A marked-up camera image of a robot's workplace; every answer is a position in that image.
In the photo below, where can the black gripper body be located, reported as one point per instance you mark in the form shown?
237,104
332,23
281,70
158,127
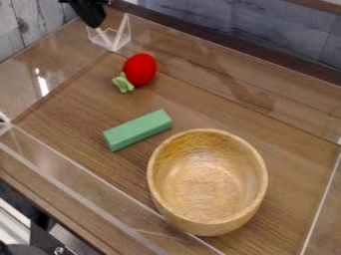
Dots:
90,10

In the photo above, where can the red plush strawberry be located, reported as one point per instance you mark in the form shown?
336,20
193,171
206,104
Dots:
139,71

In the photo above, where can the green rectangular block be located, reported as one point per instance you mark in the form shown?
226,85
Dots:
137,129

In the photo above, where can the wooden bowl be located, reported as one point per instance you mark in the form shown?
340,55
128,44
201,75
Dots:
207,180

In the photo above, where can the clear acrylic enclosure wall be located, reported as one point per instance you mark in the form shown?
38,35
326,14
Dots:
60,102

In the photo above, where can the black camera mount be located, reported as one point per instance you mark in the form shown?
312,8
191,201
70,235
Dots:
30,240

